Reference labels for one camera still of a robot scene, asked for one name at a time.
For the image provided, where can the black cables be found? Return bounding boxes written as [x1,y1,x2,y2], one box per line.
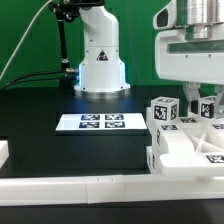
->
[0,69,80,94]

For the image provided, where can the white base tag plate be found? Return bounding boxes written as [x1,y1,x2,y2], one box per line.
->
[56,113,147,131]

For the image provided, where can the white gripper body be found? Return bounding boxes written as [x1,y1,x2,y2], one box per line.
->
[153,0,224,85]

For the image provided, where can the white U-shaped fence frame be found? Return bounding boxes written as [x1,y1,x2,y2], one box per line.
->
[0,134,224,206]

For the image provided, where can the grey cable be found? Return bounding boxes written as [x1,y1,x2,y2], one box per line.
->
[0,0,54,81]

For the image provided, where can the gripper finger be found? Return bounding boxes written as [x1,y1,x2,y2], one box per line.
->
[183,82,200,114]
[214,85,224,119]

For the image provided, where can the white chair back part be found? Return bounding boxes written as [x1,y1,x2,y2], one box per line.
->
[146,107,224,178]

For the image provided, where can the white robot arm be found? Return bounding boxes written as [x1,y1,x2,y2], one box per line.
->
[77,0,224,118]

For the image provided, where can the black camera stand pole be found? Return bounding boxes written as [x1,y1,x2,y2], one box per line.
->
[49,0,106,89]

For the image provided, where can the white tagged cube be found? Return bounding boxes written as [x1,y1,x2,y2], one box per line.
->
[198,96,216,119]
[151,97,179,123]

